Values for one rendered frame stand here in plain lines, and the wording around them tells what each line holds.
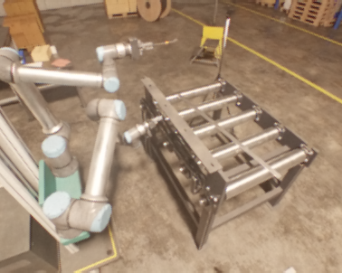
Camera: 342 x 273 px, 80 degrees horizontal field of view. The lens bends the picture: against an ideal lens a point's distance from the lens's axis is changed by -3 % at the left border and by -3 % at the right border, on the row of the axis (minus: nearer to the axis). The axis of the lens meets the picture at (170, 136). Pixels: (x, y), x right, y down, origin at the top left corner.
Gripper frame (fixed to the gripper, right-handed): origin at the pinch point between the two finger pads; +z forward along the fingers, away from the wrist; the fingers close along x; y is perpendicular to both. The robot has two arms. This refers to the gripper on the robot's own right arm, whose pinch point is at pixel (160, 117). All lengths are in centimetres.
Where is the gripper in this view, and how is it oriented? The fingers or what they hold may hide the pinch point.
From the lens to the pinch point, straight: 176.1
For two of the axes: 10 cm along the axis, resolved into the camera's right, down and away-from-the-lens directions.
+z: 8.2, -5.3, 2.2
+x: -3.8, -2.0, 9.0
